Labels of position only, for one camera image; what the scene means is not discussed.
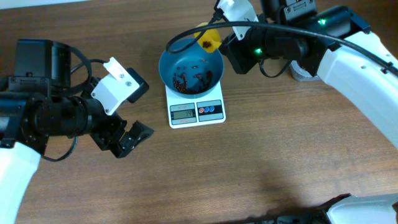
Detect right black cable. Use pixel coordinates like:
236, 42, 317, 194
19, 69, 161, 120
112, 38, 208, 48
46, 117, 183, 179
165, 7, 398, 78

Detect black cable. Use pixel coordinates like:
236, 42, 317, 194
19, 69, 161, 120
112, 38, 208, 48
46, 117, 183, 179
165, 7, 398, 78
40, 46, 108, 162

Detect yellow measuring scoop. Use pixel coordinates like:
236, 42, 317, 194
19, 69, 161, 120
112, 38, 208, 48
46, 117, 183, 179
197, 29, 221, 54

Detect white digital kitchen scale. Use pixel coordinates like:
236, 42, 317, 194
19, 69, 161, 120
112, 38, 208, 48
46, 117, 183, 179
165, 82, 226, 129

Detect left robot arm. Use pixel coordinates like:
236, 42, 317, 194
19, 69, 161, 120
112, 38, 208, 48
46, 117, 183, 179
1, 39, 153, 223

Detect red beans in bowl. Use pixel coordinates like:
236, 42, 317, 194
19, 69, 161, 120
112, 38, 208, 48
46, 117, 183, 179
172, 58, 213, 95

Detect clear plastic bean container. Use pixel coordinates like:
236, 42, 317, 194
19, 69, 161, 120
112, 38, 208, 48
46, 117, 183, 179
290, 61, 320, 82

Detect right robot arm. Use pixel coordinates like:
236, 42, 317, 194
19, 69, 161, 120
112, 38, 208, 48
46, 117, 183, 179
215, 1, 397, 144

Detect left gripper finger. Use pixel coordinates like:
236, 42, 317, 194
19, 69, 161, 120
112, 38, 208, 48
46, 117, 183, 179
127, 68, 149, 103
110, 121, 154, 159

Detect teal plastic bowl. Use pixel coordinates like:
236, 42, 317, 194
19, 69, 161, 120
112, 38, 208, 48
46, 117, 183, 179
159, 44, 224, 99

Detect left black cable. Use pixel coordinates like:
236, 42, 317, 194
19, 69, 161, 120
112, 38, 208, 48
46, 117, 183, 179
40, 46, 108, 162

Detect red beans in scoop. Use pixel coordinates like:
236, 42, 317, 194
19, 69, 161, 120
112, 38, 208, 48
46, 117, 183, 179
202, 41, 212, 49

